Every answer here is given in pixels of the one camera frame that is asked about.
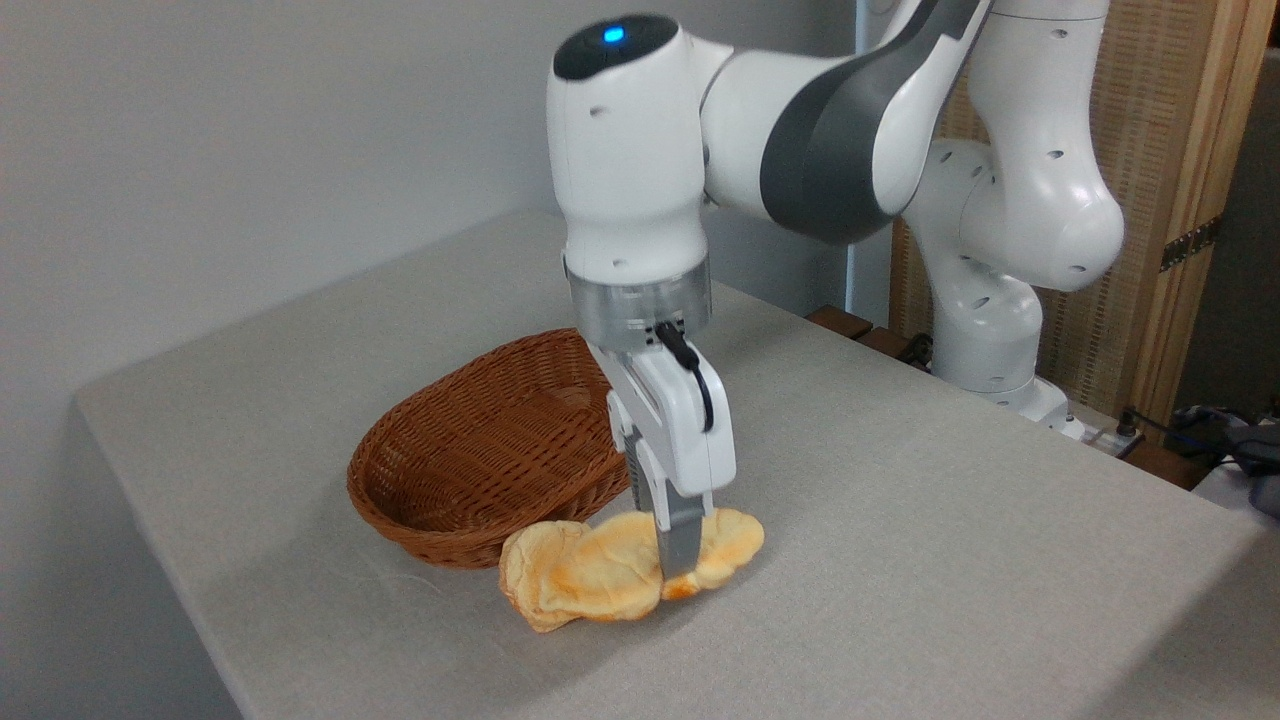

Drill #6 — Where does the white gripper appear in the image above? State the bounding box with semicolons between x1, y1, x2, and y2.
585;340;738;582

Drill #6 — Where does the large oval golden bread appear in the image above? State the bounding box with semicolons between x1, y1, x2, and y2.
545;507;766;623

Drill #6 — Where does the small round golden bread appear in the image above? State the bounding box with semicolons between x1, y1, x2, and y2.
498;520;601;635

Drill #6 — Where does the brown wicker basket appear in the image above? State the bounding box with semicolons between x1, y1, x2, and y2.
346;328;633;571

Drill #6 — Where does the grey tablecloth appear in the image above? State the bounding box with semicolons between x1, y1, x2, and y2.
72;208;1280;720

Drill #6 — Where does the dark brown wooden block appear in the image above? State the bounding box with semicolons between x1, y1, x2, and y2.
808;307;913;361

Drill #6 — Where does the white vertical pole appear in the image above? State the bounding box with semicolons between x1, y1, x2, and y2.
845;0;872;313

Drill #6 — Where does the white power strip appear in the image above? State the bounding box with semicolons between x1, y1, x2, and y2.
1078;418;1147;462

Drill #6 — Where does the dark metal hinge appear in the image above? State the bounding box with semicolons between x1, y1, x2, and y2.
1160;215;1223;273

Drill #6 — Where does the wooden rattan folding screen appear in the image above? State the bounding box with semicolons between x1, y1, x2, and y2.
888;0;1280;431

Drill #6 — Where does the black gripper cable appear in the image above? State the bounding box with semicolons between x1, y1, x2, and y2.
655;320;717;434

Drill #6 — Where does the dark cables and bag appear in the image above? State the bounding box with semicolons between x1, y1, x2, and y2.
1125;398;1280;518

